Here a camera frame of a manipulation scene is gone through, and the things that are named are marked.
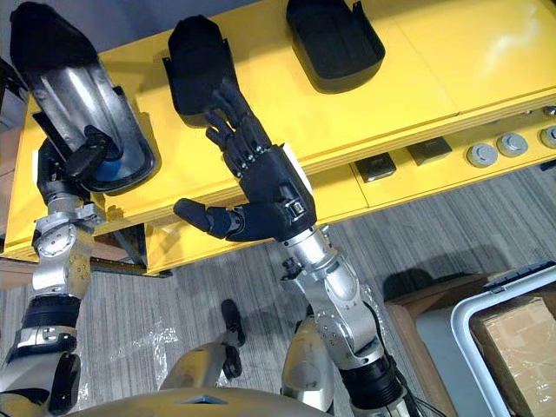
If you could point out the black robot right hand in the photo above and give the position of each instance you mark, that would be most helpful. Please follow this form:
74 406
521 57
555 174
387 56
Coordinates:
269 195

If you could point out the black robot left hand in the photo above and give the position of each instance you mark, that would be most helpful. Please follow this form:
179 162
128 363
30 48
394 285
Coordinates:
56 180

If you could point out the black plastic housing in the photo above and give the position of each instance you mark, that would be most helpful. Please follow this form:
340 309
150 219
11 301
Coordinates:
87 95
334 43
197 65

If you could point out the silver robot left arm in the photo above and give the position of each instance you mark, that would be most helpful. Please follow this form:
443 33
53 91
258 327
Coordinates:
52 260

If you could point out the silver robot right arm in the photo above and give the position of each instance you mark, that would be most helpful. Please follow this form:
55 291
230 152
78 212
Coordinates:
343 304

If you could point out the dark object beside shelf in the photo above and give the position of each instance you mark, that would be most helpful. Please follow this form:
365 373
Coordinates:
11 95

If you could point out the black shelf leg brace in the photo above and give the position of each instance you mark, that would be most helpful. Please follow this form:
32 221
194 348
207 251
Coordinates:
132 247

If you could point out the yellow shelf unit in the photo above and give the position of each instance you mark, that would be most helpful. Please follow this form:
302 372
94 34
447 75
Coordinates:
391 100

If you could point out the silver robot right leg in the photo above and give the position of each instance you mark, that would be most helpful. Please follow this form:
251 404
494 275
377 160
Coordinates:
304 369

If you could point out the silver robot leg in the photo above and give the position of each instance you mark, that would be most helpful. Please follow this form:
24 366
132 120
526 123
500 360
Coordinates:
195 365
304 369

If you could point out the silver robot left leg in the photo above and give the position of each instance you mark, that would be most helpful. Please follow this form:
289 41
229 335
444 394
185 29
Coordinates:
195 365

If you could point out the brown wooden pallet box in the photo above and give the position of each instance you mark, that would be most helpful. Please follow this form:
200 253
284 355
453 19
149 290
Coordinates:
408 330

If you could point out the grey round metal disc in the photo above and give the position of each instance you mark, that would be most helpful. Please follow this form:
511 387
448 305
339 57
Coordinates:
481 155
548 137
512 144

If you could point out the silver robot torso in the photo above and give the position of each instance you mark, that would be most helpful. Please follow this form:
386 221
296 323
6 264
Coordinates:
195 406

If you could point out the white plastic crate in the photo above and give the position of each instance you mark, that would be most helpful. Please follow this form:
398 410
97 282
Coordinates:
460 330

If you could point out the brown cardboard box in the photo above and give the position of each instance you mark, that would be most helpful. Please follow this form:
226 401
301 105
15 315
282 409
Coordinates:
521 343

